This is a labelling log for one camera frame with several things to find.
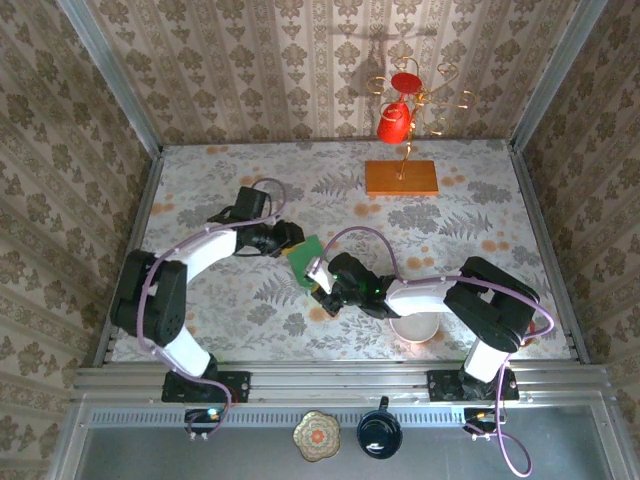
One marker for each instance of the red saucer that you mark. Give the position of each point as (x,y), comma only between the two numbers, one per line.
(405,82)

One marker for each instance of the long aluminium frame rail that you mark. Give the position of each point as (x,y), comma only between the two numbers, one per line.
(340,380)

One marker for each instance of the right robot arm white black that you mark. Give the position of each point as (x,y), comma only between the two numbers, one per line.
(495,310)

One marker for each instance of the small patterned plate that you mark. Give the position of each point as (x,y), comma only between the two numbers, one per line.
(316,436)

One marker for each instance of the white bowl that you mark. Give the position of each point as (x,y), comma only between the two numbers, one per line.
(415,332)

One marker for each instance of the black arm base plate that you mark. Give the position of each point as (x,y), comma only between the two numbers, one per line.
(235,385)
(442,385)

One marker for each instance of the black power connector box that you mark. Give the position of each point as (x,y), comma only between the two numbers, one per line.
(200,417)
(475,417)

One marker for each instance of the red and cream cup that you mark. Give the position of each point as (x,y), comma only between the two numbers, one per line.
(531,331)

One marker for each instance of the aluminium side rail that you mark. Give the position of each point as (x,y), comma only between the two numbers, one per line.
(140,210)
(550,225)

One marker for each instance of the aluminium corner post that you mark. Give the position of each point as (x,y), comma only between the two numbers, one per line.
(112,75)
(555,75)

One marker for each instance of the dark blue mug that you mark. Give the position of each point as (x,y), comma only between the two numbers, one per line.
(379,432)

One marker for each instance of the grey metal shelf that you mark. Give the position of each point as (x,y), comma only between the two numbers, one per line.
(240,455)

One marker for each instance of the green paper sheet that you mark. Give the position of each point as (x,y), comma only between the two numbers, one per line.
(302,260)

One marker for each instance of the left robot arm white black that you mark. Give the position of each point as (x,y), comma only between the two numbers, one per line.
(160,300)

